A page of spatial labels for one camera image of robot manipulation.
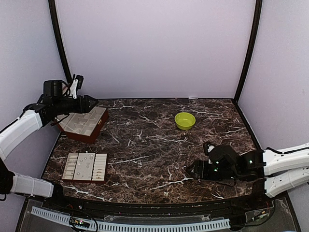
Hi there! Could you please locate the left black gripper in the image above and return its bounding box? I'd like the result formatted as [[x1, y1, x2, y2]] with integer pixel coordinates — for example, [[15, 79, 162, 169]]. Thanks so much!
[[54, 95, 98, 115]]

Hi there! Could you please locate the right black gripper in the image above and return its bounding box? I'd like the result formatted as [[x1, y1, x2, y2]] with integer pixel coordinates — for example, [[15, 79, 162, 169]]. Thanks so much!
[[186, 159, 239, 180]]

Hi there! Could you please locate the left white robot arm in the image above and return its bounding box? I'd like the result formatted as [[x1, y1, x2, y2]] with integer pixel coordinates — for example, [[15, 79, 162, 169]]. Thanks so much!
[[0, 75, 98, 211]]

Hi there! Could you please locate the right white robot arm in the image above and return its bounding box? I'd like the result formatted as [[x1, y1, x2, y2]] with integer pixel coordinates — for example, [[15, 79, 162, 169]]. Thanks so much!
[[186, 142, 309, 210]]

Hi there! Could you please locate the brown wooden jewelry box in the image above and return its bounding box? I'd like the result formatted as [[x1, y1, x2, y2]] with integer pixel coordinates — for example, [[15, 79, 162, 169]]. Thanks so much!
[[57, 107, 109, 144]]

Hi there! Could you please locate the beige jewelry tray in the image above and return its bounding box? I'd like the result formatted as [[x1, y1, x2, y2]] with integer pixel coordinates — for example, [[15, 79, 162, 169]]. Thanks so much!
[[62, 153, 108, 183]]

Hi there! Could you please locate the green plastic bowl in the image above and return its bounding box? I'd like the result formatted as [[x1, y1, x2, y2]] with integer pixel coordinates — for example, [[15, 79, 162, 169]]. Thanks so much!
[[174, 112, 196, 131]]

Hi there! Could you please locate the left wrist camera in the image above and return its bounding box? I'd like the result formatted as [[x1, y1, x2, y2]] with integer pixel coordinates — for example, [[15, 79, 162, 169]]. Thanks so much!
[[69, 75, 84, 99]]

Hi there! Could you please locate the black front rail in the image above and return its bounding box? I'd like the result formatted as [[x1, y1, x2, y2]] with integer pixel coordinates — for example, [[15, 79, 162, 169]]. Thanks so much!
[[48, 181, 276, 222]]

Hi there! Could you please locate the white slotted cable duct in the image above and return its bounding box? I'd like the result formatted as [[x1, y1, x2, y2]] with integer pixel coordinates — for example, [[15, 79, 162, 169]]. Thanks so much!
[[30, 206, 231, 232]]

